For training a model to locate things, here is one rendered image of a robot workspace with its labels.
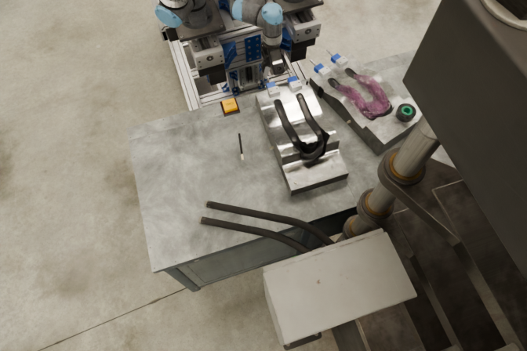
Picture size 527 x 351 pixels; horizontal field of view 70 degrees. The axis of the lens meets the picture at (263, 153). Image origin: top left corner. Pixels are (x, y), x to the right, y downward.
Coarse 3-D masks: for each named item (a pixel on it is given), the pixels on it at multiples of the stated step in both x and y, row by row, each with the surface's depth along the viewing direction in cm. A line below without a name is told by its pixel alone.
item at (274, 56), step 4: (268, 48) 150; (276, 48) 151; (268, 52) 151; (272, 52) 151; (276, 52) 151; (280, 52) 151; (272, 56) 151; (276, 56) 151; (280, 56) 151; (272, 60) 151; (276, 60) 151; (280, 60) 151; (272, 64) 151; (276, 64) 151; (280, 64) 151; (272, 68) 152; (276, 68) 151; (280, 68) 151; (284, 68) 152; (276, 72) 151; (280, 72) 152
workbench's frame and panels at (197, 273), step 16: (352, 208) 161; (320, 224) 178; (336, 224) 189; (256, 240) 157; (272, 240) 176; (304, 240) 193; (208, 256) 162; (224, 256) 175; (240, 256) 184; (256, 256) 195; (272, 256) 207; (288, 256) 219; (176, 272) 168; (192, 272) 180; (208, 272) 191; (224, 272) 204; (240, 272) 215; (192, 288) 210
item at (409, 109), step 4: (400, 104) 166; (404, 104) 166; (408, 104) 166; (400, 108) 165; (404, 108) 165; (408, 108) 165; (412, 108) 165; (396, 112) 166; (400, 112) 164; (404, 112) 164; (408, 112) 167; (412, 112) 164; (396, 116) 166; (400, 116) 164; (404, 116) 163; (408, 116) 163; (412, 116) 163; (400, 120) 165; (404, 120) 164; (408, 120) 164
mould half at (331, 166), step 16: (256, 96) 176; (288, 96) 175; (304, 96) 175; (272, 112) 172; (288, 112) 172; (320, 112) 172; (272, 128) 168; (304, 128) 165; (272, 144) 170; (288, 144) 159; (336, 144) 162; (288, 160) 160; (304, 160) 163; (320, 160) 163; (336, 160) 163; (288, 176) 160; (304, 176) 160; (320, 176) 160; (336, 176) 160
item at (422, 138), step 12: (420, 120) 70; (420, 132) 71; (432, 132) 68; (408, 144) 76; (420, 144) 73; (432, 144) 71; (396, 156) 84; (408, 156) 78; (420, 156) 76; (396, 168) 85; (408, 168) 81; (420, 168) 82; (384, 192) 95; (372, 204) 105; (384, 204) 101; (360, 228) 122; (336, 240) 154
